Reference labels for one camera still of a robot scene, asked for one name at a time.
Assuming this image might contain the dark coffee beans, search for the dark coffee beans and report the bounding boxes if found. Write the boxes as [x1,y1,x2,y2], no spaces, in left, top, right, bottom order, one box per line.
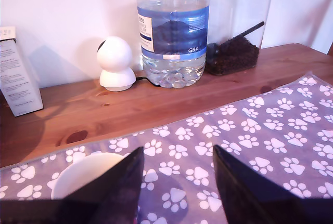
[207,36,260,76]

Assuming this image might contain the thin black camera cable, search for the thin black camera cable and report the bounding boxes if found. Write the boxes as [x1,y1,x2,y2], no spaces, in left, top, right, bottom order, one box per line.
[135,76,159,86]

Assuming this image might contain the mug with dark print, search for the mug with dark print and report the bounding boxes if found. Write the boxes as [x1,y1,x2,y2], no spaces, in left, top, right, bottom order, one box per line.
[51,152,125,200]

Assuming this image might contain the black scoop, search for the black scoop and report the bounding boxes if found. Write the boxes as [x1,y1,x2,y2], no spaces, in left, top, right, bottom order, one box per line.
[206,21,265,61]

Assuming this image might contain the clear plastic storage container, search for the clear plastic storage container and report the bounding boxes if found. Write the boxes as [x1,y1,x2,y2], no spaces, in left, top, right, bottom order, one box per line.
[205,0,276,76]

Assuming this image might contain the large clear water bottle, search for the large clear water bottle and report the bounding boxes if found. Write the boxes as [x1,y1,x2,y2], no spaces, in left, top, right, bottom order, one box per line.
[134,0,212,89]

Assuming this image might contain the small white round camera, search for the small white round camera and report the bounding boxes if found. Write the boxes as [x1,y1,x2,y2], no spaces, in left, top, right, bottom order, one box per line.
[96,36,137,92]

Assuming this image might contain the paw print table cloth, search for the paw print table cloth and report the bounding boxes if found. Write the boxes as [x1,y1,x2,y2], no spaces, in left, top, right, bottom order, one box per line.
[0,72,333,224]

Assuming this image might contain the white carton box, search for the white carton box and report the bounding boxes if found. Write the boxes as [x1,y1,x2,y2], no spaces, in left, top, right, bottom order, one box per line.
[0,25,44,117]

